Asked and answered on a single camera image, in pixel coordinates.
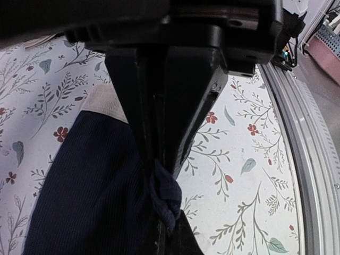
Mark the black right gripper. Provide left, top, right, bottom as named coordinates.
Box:
left=0, top=0, right=305, bottom=78

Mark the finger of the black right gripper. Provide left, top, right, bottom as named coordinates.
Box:
left=105, top=46, right=169, bottom=168
left=163, top=47, right=227, bottom=177

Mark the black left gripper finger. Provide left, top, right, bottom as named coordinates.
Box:
left=147, top=210, right=203, bottom=255

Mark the navy blue underwear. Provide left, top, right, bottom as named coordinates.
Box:
left=23, top=84, right=182, bottom=254

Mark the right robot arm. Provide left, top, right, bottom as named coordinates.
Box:
left=1, top=1, right=307, bottom=176

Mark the floral patterned table mat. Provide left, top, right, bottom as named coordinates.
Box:
left=1, top=37, right=301, bottom=254

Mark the front aluminium rail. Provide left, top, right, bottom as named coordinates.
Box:
left=259, top=64, right=339, bottom=254

